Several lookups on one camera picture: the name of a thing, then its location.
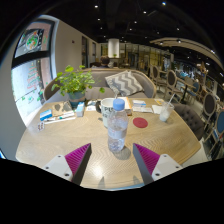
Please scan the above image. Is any white round pillar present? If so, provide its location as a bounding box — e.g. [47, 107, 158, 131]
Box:
[107, 38, 120, 59]

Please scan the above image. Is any dark tufted armchair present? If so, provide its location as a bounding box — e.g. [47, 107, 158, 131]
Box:
[173, 103, 205, 141]

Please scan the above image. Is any group of ceiling spotlights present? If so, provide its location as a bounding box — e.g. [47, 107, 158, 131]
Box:
[93, 1, 218, 54]

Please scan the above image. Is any flat round red coaster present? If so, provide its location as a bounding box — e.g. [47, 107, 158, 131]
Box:
[132, 116, 149, 129]

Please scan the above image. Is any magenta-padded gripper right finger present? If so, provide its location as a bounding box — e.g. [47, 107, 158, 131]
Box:
[132, 143, 184, 186]

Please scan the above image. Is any white mug with black print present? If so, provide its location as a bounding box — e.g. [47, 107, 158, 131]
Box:
[95, 97, 116, 129]

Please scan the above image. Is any small light blue carton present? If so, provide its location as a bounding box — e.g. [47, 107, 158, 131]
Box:
[75, 101, 86, 118]

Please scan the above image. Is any grey white chevron cushion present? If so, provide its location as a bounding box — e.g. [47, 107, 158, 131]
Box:
[104, 69, 145, 98]

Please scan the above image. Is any green potted plant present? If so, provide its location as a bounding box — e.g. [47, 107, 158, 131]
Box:
[50, 64, 106, 110]

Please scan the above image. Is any brown kraft card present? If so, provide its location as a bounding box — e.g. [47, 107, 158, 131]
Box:
[51, 100, 74, 118]

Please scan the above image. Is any white paper napkin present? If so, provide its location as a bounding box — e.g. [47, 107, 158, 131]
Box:
[151, 104, 163, 115]

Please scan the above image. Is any blue white card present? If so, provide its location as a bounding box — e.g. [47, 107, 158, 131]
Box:
[132, 99, 148, 108]

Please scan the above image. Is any group of round-backed chairs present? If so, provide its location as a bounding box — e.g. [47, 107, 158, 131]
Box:
[149, 64, 224, 161]

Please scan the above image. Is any white printed leaflet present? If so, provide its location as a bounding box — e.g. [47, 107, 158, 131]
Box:
[132, 105, 154, 114]

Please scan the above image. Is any small blue white box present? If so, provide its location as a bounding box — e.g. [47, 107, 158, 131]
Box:
[39, 108, 54, 122]

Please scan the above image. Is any clear plastic cup with straw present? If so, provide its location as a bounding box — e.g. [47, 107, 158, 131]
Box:
[158, 92, 176, 123]

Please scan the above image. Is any clear blue-capped water bottle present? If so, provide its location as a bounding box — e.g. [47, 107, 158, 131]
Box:
[107, 98, 130, 154]

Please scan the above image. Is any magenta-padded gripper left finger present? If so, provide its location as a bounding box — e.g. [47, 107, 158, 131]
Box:
[42, 143, 93, 186]

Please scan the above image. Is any white orange menu booklet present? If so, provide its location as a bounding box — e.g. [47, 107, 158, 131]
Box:
[118, 96, 133, 117]

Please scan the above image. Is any grey curved sofa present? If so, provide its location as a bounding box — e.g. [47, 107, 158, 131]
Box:
[43, 67, 158, 103]

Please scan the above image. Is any person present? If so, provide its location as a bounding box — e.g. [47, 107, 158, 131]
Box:
[99, 55, 112, 69]

